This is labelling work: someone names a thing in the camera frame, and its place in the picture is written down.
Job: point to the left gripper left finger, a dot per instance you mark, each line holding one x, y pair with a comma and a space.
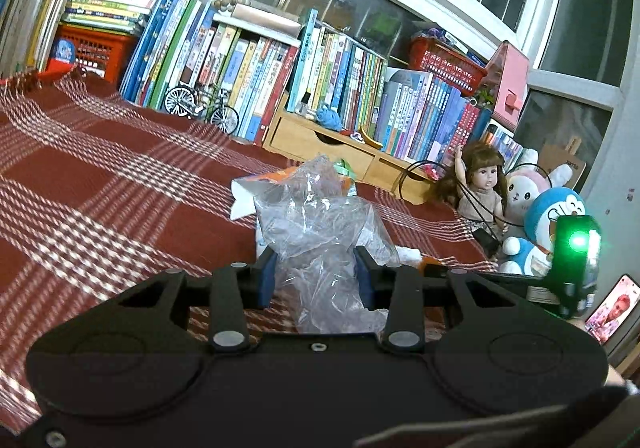
233, 289

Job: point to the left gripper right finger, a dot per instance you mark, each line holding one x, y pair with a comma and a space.
399, 291

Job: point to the clear plastic bag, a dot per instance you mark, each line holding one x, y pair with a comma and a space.
314, 224

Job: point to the orange paper box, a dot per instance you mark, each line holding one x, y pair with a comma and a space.
245, 189

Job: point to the green white snack wrapper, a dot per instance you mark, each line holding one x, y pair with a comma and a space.
344, 171

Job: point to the far left books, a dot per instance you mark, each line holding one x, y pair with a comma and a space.
28, 29

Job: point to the person right hand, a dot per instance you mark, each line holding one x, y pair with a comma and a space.
614, 378

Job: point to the smartphone with lit screen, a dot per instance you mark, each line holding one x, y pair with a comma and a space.
614, 310

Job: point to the blue Doraemon plush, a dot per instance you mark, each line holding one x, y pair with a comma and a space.
545, 227

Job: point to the pink white bunny plush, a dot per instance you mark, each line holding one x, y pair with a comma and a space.
525, 183

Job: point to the brown haired doll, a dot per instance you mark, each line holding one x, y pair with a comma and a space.
475, 186

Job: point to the yellow banana toy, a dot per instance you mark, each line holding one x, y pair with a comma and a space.
368, 140

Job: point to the wooden drawer organizer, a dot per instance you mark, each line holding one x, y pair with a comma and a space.
299, 139

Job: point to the red white plaid tablecloth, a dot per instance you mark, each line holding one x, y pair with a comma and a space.
97, 195

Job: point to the upright book row right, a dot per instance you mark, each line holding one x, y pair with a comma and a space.
419, 116

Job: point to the upright book row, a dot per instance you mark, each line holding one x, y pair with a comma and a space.
419, 116
340, 73
230, 45

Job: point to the blue yarn ball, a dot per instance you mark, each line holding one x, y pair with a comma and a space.
329, 119

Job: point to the small glass bottle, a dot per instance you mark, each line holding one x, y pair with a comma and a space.
303, 104

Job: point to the miniature bicycle model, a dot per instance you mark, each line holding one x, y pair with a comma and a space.
202, 105

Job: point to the pink plastic case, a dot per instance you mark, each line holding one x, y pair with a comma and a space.
507, 78

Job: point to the upright book row middle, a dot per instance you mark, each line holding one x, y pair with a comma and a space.
340, 73

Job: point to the red basket top right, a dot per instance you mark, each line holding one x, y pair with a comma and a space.
428, 54

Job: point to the red basket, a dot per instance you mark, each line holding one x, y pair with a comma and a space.
428, 54
100, 51

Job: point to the upright book row left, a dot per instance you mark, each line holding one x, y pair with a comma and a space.
230, 45

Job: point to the red basket left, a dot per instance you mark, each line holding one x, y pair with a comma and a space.
100, 51

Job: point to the horizontal book stack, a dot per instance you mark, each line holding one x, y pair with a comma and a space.
126, 17

